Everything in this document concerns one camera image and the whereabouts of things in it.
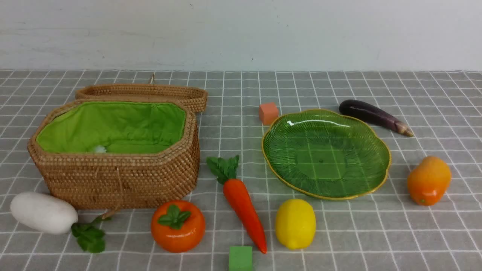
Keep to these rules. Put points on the orange carrot with leaves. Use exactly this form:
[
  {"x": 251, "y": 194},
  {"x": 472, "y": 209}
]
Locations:
[{"x": 238, "y": 197}]

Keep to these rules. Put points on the yellow lemon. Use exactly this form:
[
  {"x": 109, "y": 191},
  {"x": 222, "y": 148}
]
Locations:
[{"x": 295, "y": 224}]

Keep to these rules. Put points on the orange persimmon with green leaf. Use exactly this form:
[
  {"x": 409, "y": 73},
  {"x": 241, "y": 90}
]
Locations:
[{"x": 177, "y": 226}]

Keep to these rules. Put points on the purple eggplant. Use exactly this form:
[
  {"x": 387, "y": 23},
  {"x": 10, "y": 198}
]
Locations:
[{"x": 374, "y": 115}]

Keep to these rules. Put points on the orange yellow mango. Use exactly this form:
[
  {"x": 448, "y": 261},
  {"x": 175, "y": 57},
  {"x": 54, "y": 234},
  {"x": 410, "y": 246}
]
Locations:
[{"x": 429, "y": 181}]

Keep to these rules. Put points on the white radish with leaves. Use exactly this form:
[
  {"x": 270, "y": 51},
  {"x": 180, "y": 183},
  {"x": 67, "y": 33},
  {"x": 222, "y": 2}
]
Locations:
[{"x": 51, "y": 215}]

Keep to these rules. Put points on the orange foam cube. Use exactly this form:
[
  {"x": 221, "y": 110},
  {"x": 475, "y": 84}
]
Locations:
[{"x": 268, "y": 113}]

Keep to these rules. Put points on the woven rattan basket lid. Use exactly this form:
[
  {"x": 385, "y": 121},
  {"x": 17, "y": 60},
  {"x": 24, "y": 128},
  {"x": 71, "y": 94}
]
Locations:
[{"x": 193, "y": 98}]

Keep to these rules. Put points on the green leaf-shaped glass plate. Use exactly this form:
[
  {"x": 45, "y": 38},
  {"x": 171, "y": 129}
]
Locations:
[{"x": 326, "y": 155}]

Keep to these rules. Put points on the woven rattan basket green lining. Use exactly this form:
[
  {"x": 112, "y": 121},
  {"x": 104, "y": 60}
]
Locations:
[{"x": 110, "y": 154}]

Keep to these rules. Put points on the green foam cube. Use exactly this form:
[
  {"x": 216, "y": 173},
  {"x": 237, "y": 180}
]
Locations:
[{"x": 240, "y": 258}]

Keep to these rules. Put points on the grey checked tablecloth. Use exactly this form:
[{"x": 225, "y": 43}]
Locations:
[{"x": 384, "y": 231}]

